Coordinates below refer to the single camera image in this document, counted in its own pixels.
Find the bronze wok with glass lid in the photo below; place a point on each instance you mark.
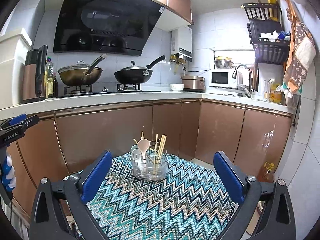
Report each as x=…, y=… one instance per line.
x=81, y=74

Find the zigzag woven placemat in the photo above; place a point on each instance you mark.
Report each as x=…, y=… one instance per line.
x=190, y=203

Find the copper rice cooker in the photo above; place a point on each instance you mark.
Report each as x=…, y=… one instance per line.
x=193, y=83

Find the oil bottle on floor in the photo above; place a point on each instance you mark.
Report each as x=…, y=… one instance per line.
x=266, y=172

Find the white bowl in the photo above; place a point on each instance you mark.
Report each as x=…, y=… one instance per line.
x=178, y=87

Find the black range hood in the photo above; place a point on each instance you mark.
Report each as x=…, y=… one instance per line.
x=107, y=26

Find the white microwave oven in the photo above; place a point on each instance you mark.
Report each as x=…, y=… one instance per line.
x=222, y=78

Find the black wall dish rack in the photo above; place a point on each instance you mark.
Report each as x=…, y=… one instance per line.
x=267, y=36

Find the white ceramic spoon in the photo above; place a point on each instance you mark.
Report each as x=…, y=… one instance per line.
x=138, y=160

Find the light blue ceramic soup spoon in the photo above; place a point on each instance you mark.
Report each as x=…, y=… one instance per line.
x=135, y=152

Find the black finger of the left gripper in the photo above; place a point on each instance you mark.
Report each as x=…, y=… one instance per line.
x=17, y=119

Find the yellow oil bottle on counter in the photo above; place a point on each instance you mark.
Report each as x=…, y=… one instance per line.
x=274, y=91

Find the steel bowls on microwave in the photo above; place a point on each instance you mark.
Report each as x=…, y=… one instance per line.
x=221, y=62

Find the chrome kitchen faucet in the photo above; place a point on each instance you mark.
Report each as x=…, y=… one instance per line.
x=246, y=85

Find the copper lower cabinets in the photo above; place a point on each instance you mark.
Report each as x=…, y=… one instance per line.
x=66, y=141

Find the black gas stove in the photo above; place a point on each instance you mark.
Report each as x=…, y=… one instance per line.
x=88, y=90

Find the white water heater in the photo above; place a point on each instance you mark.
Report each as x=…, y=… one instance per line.
x=181, y=44

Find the copper upper cabinet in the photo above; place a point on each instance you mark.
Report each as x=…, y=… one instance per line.
x=175, y=14

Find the oil bottles beside stove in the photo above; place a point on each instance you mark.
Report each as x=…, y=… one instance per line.
x=51, y=81

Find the blue white gloved left hand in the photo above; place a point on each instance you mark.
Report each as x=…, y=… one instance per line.
x=8, y=177

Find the white appliance at left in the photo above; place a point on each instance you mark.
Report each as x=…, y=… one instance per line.
x=17, y=37

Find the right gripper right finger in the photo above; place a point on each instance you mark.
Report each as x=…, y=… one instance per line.
x=276, y=220

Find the pink beige ceramic spoon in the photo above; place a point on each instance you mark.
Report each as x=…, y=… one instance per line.
x=143, y=146

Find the patterned hanging apron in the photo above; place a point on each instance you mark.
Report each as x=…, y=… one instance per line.
x=301, y=53

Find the wire utensil basket plastic liner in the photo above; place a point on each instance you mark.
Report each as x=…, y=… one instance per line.
x=152, y=171

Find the black wok pan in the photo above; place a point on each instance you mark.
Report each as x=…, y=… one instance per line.
x=136, y=74

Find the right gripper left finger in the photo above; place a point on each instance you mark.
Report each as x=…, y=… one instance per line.
x=48, y=220

